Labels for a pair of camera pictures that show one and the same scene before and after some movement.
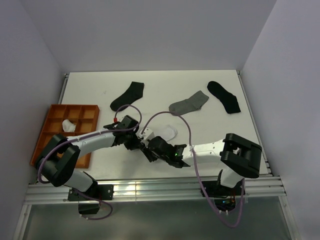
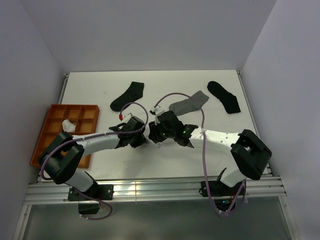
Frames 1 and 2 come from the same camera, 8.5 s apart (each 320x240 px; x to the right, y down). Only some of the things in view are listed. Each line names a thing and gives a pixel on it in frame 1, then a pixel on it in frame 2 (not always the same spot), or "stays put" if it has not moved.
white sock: (68, 126) stays put
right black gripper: (146, 152) -> (154, 134)
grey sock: (189, 105) stays put
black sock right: (230, 101) stays put
